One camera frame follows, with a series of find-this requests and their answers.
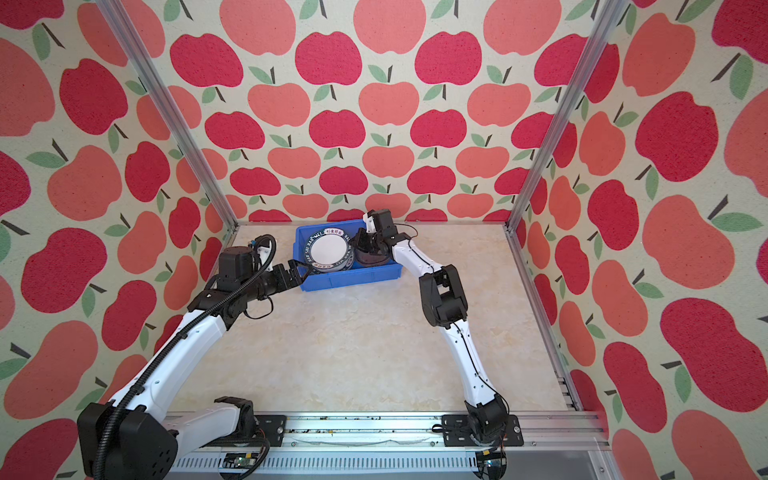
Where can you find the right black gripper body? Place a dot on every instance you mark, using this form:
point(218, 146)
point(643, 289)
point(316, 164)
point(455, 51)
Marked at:
point(367, 241)

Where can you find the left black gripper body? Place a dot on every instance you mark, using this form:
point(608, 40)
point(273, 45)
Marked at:
point(266, 283)

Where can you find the clear glass plate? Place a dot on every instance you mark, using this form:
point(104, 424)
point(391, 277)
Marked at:
point(371, 256)

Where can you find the green rim plate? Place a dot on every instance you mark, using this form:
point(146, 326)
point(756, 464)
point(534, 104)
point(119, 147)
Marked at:
point(329, 250)

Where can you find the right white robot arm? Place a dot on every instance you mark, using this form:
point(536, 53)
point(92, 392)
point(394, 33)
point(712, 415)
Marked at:
point(445, 307)

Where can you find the blue plastic bin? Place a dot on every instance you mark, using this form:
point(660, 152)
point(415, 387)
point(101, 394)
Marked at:
point(356, 274)

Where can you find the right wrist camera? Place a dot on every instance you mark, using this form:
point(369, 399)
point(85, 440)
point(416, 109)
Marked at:
point(369, 223)

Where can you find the left aluminium frame post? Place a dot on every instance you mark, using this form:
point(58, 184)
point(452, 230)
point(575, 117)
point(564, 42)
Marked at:
point(130, 40)

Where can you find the aluminium frame post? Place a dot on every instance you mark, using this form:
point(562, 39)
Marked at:
point(130, 40)
point(604, 26)

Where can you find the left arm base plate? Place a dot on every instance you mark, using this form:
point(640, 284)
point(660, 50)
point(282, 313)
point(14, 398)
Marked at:
point(264, 429)

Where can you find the aluminium front rail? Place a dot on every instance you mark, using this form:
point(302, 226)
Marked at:
point(403, 445)

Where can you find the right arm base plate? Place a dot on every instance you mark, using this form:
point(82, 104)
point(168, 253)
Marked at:
point(456, 432)

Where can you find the right aluminium frame post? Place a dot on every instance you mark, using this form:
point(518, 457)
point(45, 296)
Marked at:
point(604, 26)

